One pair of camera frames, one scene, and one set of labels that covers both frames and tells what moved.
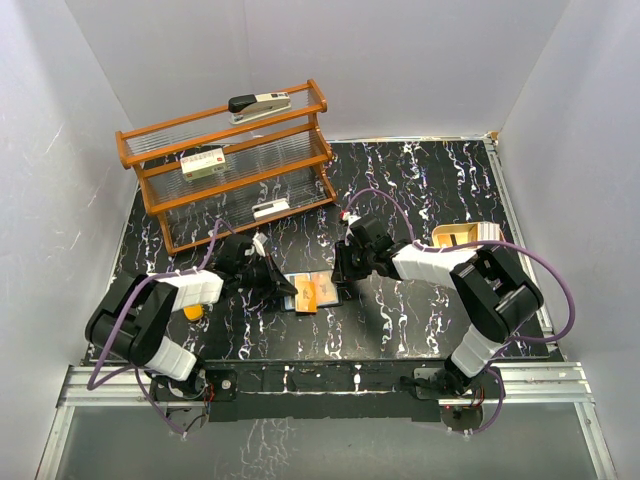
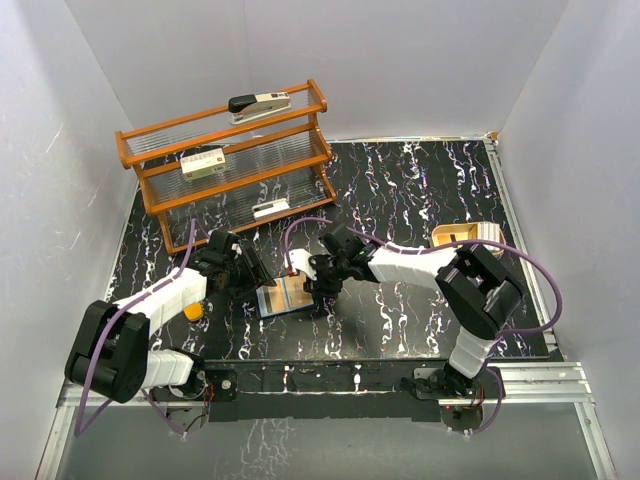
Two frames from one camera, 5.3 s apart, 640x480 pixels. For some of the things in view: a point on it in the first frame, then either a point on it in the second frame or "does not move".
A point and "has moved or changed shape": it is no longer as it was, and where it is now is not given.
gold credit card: [306, 300] has moved or changed shape
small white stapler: [269, 207] does not move
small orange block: [193, 311] does not move
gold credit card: [325, 287] has moved or changed shape
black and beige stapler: [248, 107] does not move
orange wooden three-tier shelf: [233, 167] does not move
